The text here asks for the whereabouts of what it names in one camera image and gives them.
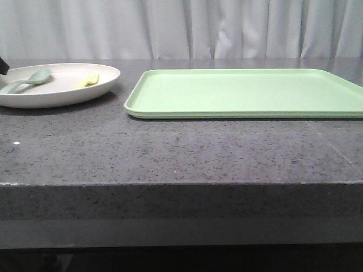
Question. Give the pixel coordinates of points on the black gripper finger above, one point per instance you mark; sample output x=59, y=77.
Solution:
x=4, y=67

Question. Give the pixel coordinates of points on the beige round plate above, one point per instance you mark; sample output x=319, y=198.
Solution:
x=59, y=90

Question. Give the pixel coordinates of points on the yellow plastic fork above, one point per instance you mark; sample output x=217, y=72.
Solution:
x=89, y=80

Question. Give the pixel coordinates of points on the mint green spoon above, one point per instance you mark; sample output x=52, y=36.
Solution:
x=36, y=78

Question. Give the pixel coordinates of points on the white curtain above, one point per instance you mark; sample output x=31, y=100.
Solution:
x=181, y=29

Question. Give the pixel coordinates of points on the light green tray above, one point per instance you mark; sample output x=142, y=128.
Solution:
x=244, y=93

